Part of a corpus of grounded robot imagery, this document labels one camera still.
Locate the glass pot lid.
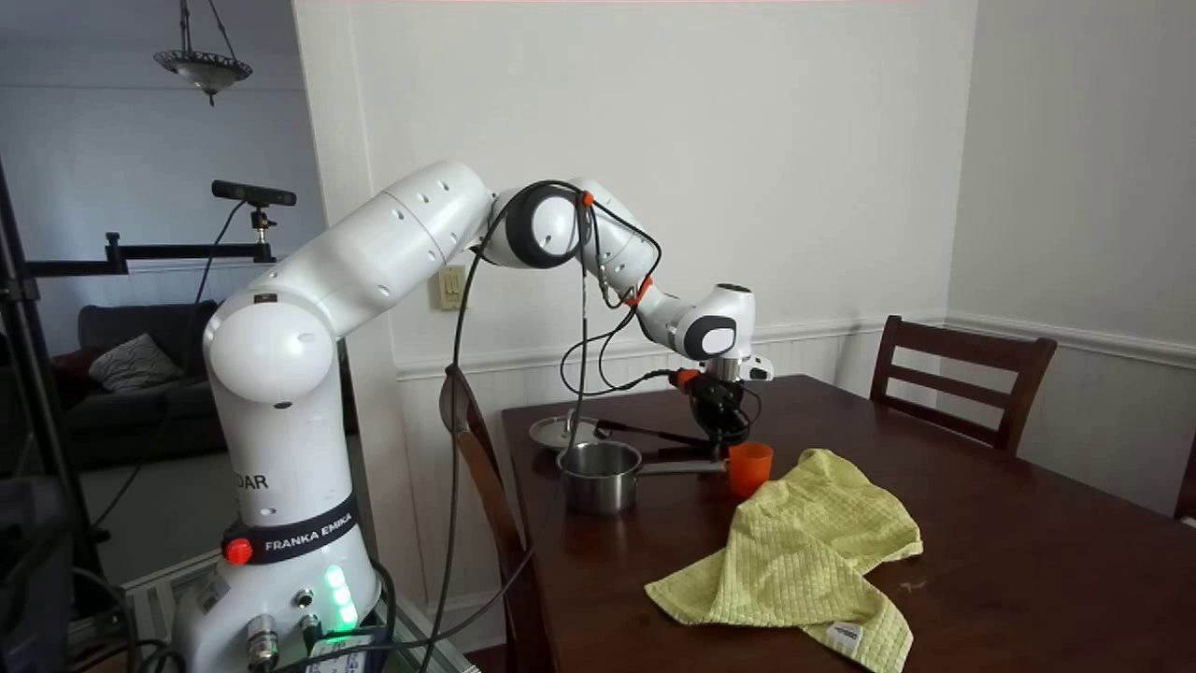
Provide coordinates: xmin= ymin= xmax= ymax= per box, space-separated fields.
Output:
xmin=523 ymin=416 xmax=604 ymax=457

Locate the grey sofa pillow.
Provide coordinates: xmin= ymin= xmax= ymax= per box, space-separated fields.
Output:
xmin=86 ymin=329 xmax=187 ymax=396

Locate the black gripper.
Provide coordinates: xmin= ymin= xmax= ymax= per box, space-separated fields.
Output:
xmin=711 ymin=375 xmax=765 ymax=457

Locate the black tripod pole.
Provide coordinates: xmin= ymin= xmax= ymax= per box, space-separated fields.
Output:
xmin=0 ymin=160 xmax=103 ymax=615

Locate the orange plastic cup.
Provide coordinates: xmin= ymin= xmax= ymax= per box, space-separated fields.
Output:
xmin=724 ymin=441 xmax=777 ymax=506

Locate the yellow dish cloth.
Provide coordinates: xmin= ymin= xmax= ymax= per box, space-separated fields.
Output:
xmin=644 ymin=446 xmax=928 ymax=673

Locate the black horizontal boom bar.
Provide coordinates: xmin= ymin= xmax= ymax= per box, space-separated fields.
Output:
xmin=19 ymin=229 xmax=280 ymax=280

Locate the hanging ceiling lamp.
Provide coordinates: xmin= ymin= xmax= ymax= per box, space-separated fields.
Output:
xmin=152 ymin=0 xmax=257 ymax=108

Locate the thin grey cable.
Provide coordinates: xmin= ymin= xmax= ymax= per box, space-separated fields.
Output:
xmin=568 ymin=234 xmax=598 ymax=461

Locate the black camera on stand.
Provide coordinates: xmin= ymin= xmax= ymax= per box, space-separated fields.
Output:
xmin=204 ymin=174 xmax=304 ymax=239

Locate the black handled utensil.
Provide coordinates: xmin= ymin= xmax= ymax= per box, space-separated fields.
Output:
xmin=593 ymin=417 xmax=678 ymax=447

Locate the white robot mounting platform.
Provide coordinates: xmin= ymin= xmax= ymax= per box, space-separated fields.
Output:
xmin=117 ymin=547 xmax=482 ymax=673

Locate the long black hanging cable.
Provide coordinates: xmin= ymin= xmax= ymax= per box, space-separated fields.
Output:
xmin=415 ymin=182 xmax=554 ymax=670

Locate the dark grey sofa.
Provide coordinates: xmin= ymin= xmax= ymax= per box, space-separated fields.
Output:
xmin=50 ymin=294 xmax=230 ymax=473

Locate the cream wall light switch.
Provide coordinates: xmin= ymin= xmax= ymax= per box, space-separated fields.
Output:
xmin=426 ymin=263 xmax=470 ymax=315

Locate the dark bulky object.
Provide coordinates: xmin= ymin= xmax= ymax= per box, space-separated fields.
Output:
xmin=0 ymin=472 xmax=81 ymax=673

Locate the black handled teaspoon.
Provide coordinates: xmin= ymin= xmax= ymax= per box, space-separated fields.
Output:
xmin=622 ymin=425 xmax=720 ymax=453

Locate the steel saucepan with handle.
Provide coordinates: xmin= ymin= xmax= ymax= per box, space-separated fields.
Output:
xmin=554 ymin=441 xmax=729 ymax=521

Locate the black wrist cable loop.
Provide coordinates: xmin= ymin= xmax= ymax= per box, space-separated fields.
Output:
xmin=554 ymin=203 xmax=703 ymax=400

